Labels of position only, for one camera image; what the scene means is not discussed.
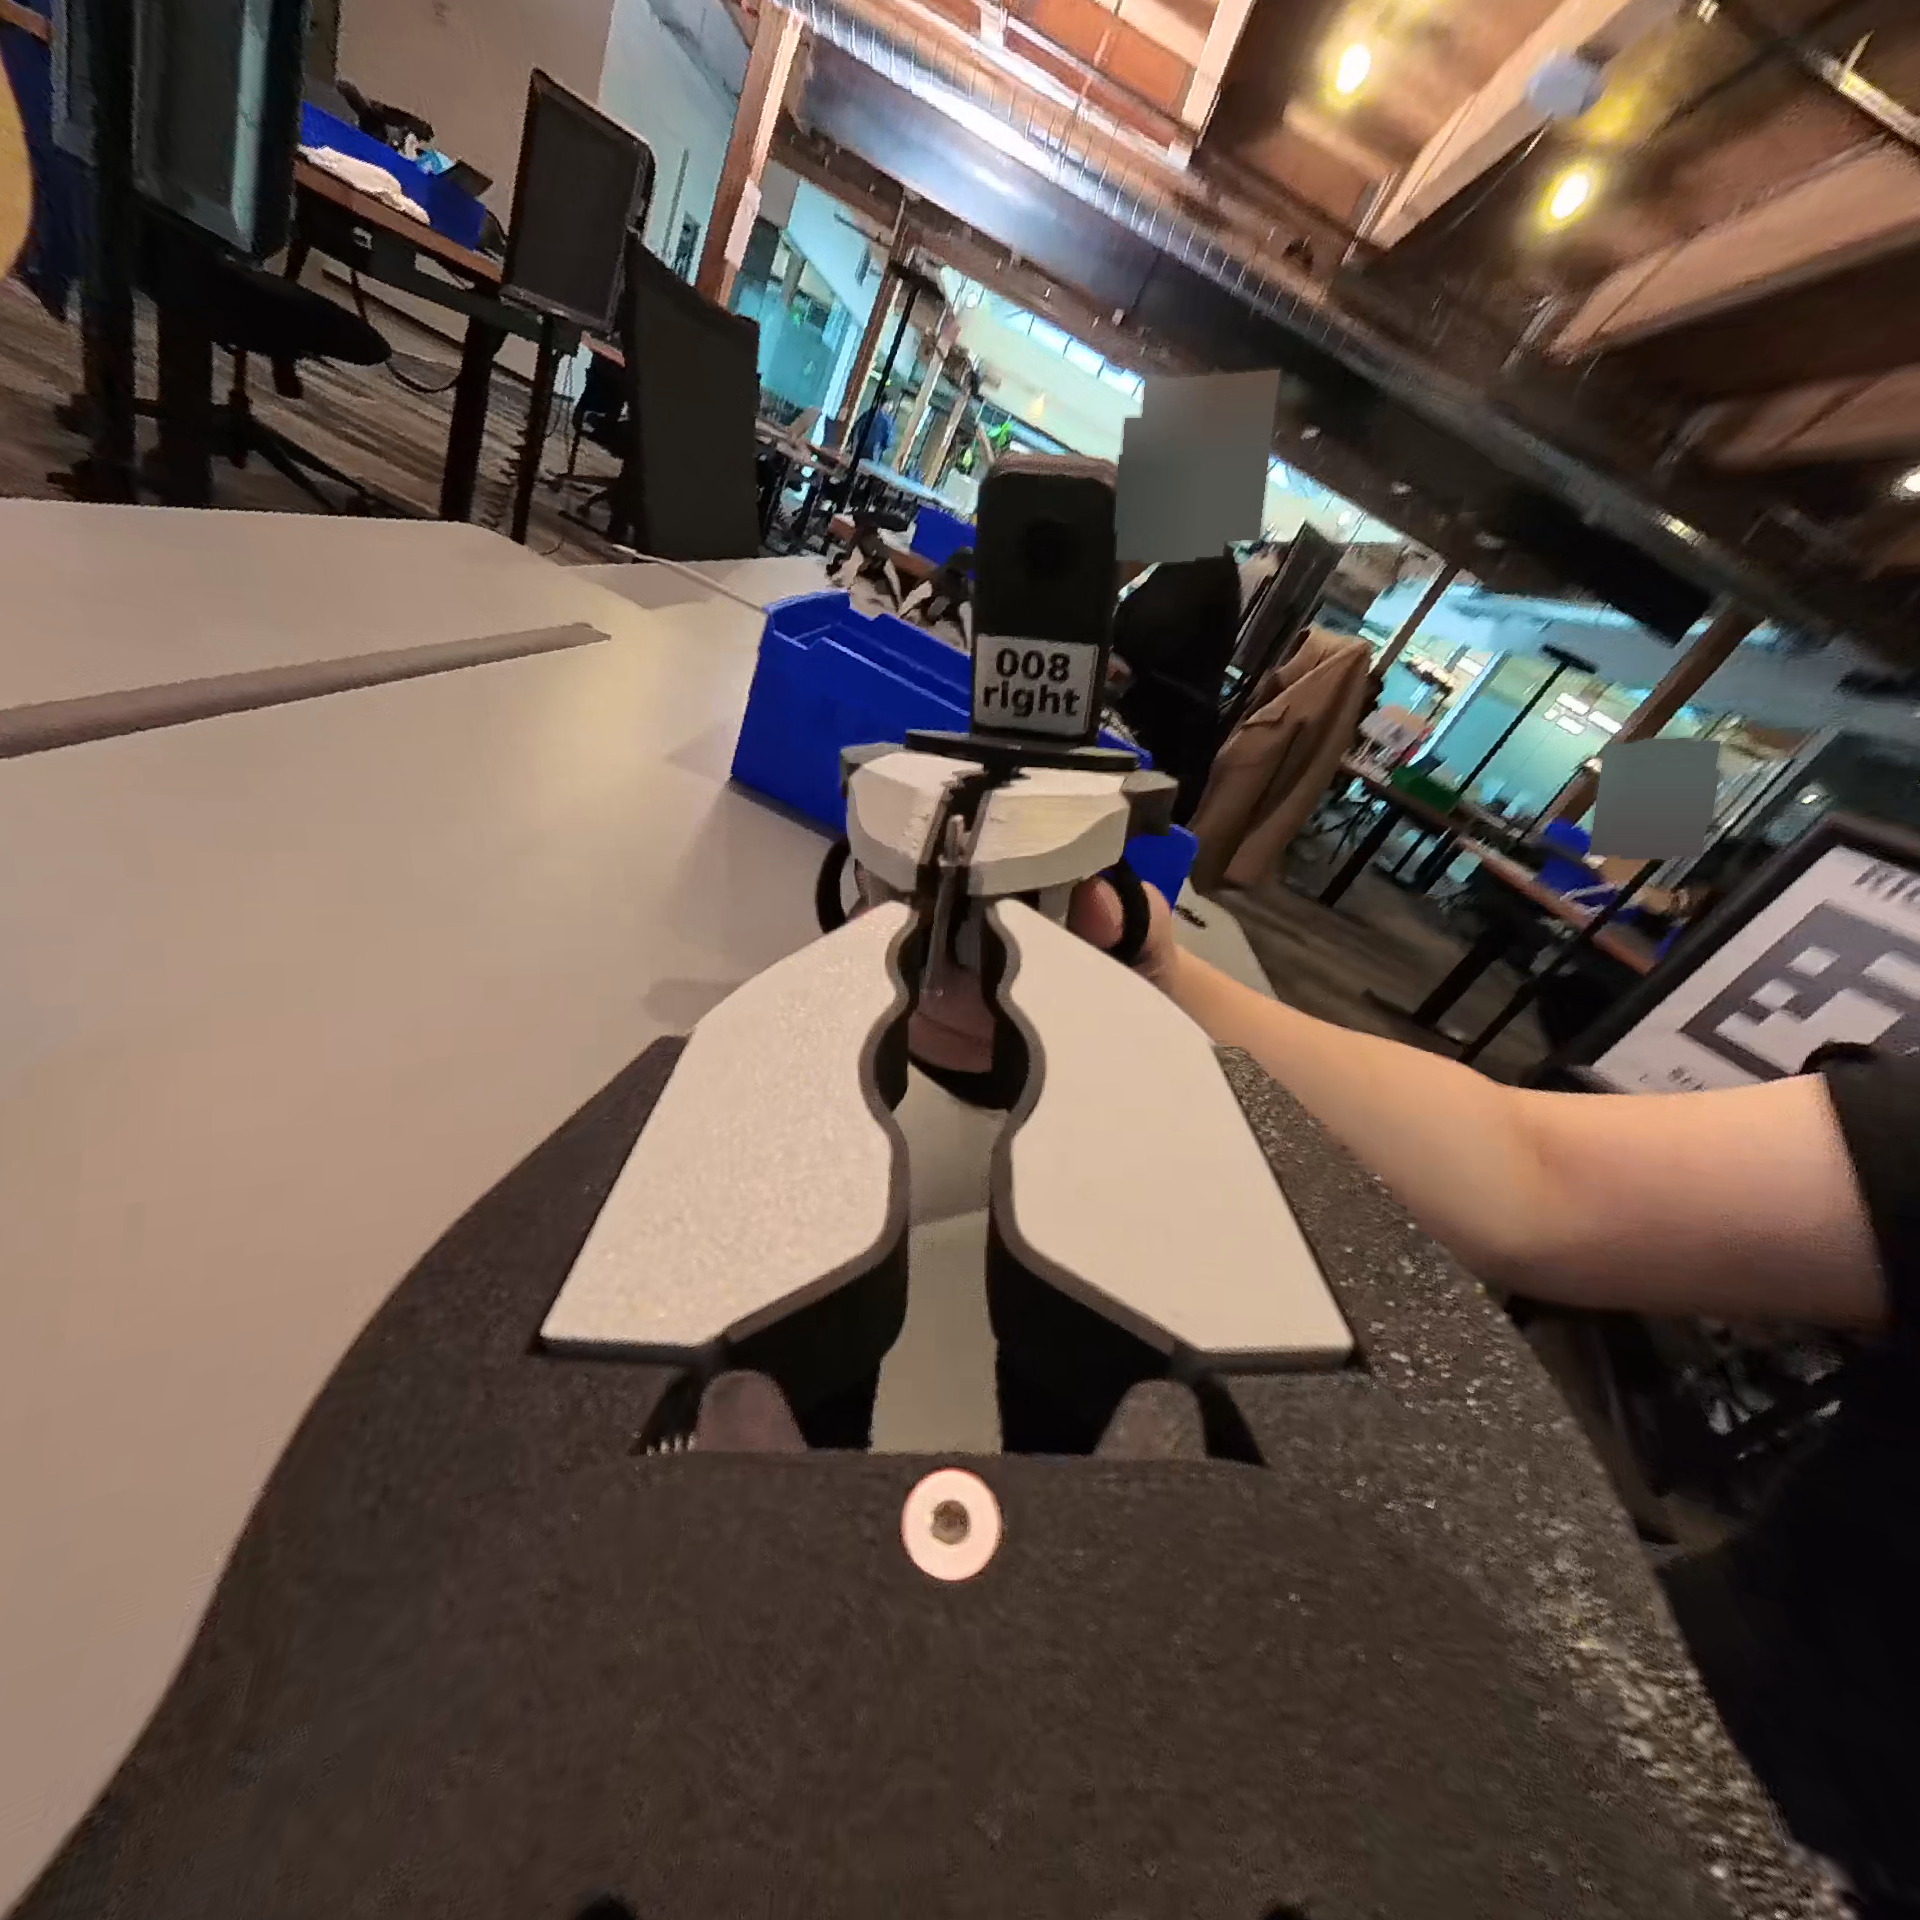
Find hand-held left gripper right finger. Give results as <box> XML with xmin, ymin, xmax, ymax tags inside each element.
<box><xmin>985</xmin><ymin>896</ymin><xmax>1360</xmax><ymax>1449</ymax></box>

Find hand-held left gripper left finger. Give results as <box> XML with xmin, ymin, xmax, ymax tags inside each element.
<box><xmin>536</xmin><ymin>899</ymin><xmax>914</xmax><ymax>1449</ymax></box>

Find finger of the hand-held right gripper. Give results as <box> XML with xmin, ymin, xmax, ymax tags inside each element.
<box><xmin>845</xmin><ymin>750</ymin><xmax>961</xmax><ymax>906</ymax></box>
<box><xmin>960</xmin><ymin>767</ymin><xmax>1135</xmax><ymax>962</ymax></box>

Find person's right forearm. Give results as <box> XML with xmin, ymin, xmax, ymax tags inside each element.
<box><xmin>1161</xmin><ymin>948</ymin><xmax>1895</xmax><ymax>1333</ymax></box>

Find long desk strip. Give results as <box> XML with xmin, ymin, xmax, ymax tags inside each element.
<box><xmin>0</xmin><ymin>622</ymin><xmax>610</xmax><ymax>759</ymax></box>

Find person's right hand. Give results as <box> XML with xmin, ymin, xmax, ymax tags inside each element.
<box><xmin>1068</xmin><ymin>874</ymin><xmax>1189</xmax><ymax>996</ymax></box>

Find tan coat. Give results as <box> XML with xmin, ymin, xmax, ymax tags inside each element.
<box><xmin>1192</xmin><ymin>625</ymin><xmax>1382</xmax><ymax>889</ymax></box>

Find black partition panel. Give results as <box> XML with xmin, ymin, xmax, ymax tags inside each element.
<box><xmin>611</xmin><ymin>240</ymin><xmax>764</xmax><ymax>564</ymax></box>

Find black computer monitor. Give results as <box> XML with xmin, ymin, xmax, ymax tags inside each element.
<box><xmin>498</xmin><ymin>65</ymin><xmax>658</xmax><ymax>335</ymax></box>

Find marker pattern sign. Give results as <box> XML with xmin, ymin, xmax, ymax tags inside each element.
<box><xmin>1530</xmin><ymin>816</ymin><xmax>1920</xmax><ymax>1103</ymax></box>

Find wooden table black legs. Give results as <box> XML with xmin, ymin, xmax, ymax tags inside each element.
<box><xmin>291</xmin><ymin>150</ymin><xmax>594</xmax><ymax>545</ymax></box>

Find blue storage bins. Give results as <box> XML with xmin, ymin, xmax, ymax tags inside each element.
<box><xmin>296</xmin><ymin>102</ymin><xmax>490</xmax><ymax>250</ymax></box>

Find person's black shirt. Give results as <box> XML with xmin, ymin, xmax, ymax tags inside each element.
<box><xmin>1650</xmin><ymin>1038</ymin><xmax>1920</xmax><ymax>1920</ymax></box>

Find white cloth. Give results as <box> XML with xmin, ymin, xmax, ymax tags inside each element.
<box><xmin>321</xmin><ymin>150</ymin><xmax>440</xmax><ymax>219</ymax></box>

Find black swivel chair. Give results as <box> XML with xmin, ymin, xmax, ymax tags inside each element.
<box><xmin>194</xmin><ymin>246</ymin><xmax>395</xmax><ymax>511</ymax></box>

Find dark framed display screen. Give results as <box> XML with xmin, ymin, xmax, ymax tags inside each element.
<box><xmin>60</xmin><ymin>0</ymin><xmax>314</xmax><ymax>504</ymax></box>

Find white cable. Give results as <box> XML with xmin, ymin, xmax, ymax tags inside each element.
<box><xmin>606</xmin><ymin>542</ymin><xmax>782</xmax><ymax>617</ymax></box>

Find wooden post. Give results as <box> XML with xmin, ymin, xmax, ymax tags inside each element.
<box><xmin>696</xmin><ymin>0</ymin><xmax>819</xmax><ymax>310</ymax></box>

